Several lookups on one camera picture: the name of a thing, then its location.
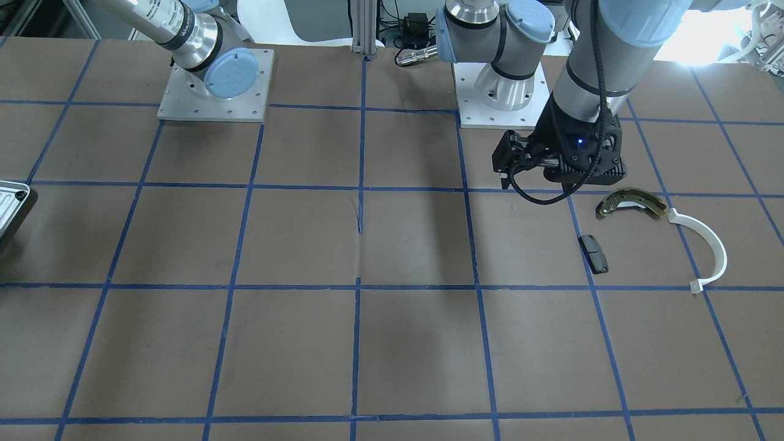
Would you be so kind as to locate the olive brake shoe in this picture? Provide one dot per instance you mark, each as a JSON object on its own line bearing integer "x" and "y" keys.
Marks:
{"x": 630, "y": 197}

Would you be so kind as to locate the black brake pad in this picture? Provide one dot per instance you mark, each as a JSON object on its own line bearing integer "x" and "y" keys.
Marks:
{"x": 594, "y": 254}

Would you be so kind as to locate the aluminium frame post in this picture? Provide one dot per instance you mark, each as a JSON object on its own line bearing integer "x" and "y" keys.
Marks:
{"x": 363, "y": 20}

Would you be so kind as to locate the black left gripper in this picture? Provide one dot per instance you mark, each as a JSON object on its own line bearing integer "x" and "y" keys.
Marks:
{"x": 553, "y": 130}

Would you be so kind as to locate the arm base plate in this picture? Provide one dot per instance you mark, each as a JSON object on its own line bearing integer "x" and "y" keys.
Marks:
{"x": 234, "y": 89}
{"x": 489, "y": 101}

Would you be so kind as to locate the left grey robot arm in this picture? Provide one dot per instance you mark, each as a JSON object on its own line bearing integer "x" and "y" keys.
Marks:
{"x": 616, "y": 45}

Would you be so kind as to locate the silver ribbed metal tray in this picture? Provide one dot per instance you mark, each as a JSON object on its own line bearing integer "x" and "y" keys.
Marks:
{"x": 16, "y": 199}

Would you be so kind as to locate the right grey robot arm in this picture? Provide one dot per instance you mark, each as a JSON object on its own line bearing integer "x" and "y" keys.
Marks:
{"x": 202, "y": 38}

